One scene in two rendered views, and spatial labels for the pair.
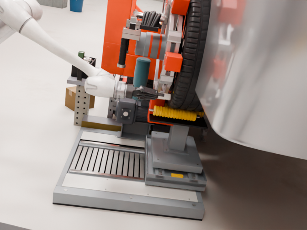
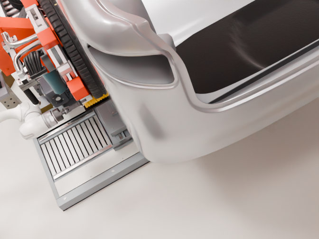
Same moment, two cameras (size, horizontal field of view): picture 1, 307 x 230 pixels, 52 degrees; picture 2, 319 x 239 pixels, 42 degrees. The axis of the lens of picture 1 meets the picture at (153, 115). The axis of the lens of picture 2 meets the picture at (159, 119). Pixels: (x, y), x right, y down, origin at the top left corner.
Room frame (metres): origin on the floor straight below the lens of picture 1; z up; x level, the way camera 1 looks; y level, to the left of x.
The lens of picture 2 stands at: (-0.08, -0.29, 2.41)
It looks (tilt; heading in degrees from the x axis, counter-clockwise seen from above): 54 degrees down; 357
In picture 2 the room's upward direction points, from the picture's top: 22 degrees counter-clockwise
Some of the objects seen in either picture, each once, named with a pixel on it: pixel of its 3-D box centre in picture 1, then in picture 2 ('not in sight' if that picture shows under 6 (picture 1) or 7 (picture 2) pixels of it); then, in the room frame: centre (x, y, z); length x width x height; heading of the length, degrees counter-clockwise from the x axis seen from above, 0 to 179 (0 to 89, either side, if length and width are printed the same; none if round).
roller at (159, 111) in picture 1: (174, 113); (101, 94); (1.66, -0.12, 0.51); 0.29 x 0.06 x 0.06; 96
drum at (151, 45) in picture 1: (154, 45); (46, 59); (1.76, 0.06, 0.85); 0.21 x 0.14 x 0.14; 96
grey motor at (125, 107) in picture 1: (144, 119); (74, 86); (2.07, 0.06, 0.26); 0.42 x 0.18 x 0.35; 96
